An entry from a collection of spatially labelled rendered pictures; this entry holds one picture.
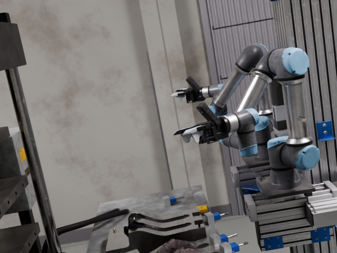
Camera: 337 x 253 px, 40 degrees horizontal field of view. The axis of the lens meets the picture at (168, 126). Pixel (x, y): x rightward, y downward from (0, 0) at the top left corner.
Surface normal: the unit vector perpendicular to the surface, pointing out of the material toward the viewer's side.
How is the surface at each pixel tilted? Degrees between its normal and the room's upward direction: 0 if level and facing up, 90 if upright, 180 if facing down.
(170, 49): 90
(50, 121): 90
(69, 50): 90
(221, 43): 90
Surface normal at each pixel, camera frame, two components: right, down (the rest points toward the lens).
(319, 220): 0.00, 0.20
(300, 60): 0.41, -0.03
